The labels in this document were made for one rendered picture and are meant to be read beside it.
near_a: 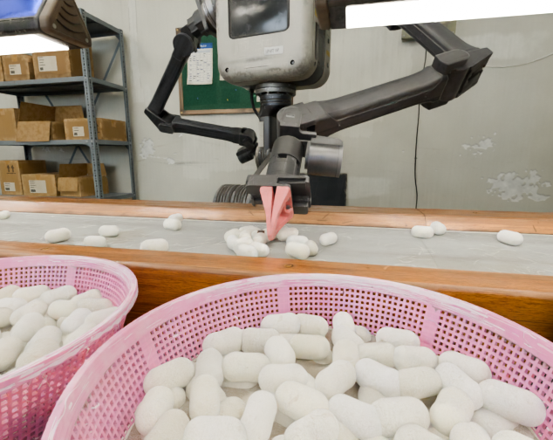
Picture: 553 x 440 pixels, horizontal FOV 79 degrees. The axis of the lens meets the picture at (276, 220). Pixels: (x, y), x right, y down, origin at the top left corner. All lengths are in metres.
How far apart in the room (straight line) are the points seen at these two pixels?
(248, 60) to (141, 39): 2.12
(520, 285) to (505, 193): 2.39
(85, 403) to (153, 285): 0.20
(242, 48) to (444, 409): 1.09
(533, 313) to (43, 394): 0.36
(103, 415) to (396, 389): 0.17
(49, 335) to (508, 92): 2.68
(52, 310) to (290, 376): 0.23
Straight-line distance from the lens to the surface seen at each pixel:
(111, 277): 0.38
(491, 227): 0.73
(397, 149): 2.57
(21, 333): 0.34
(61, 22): 0.61
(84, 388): 0.21
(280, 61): 1.10
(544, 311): 0.37
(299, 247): 0.44
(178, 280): 0.37
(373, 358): 0.26
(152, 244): 0.50
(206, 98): 2.82
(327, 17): 0.47
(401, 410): 0.22
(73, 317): 0.34
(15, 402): 0.25
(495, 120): 2.70
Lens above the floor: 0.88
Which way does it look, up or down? 11 degrees down
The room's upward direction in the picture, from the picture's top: straight up
